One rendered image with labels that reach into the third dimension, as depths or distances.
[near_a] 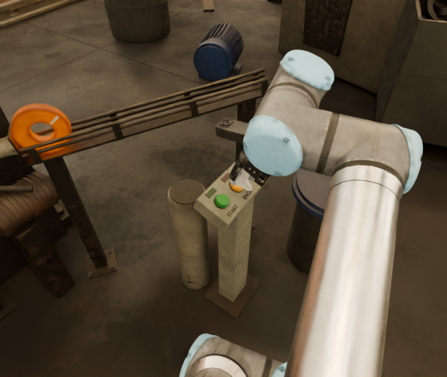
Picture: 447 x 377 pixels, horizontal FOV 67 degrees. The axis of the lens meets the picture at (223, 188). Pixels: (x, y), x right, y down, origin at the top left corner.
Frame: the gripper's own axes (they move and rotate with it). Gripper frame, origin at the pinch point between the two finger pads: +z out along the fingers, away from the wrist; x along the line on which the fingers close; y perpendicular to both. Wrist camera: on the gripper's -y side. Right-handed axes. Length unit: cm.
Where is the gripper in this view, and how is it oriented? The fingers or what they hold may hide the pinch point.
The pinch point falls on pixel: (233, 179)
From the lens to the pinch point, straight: 84.1
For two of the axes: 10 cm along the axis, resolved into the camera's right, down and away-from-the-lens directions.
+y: 7.8, 6.1, -1.2
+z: -2.8, 5.2, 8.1
